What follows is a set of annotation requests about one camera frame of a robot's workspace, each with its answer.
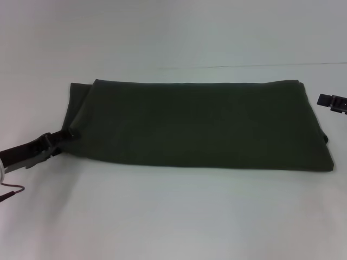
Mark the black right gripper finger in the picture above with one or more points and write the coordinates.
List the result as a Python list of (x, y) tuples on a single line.
[(324, 99)]

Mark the dark green shirt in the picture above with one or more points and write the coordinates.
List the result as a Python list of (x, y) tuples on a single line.
[(195, 124)]

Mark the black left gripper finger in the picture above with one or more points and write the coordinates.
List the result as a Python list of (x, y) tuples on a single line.
[(63, 134)]

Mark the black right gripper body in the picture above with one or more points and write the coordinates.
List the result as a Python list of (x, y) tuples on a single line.
[(340, 104)]

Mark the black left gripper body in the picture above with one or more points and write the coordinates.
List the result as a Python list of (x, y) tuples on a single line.
[(27, 153)]

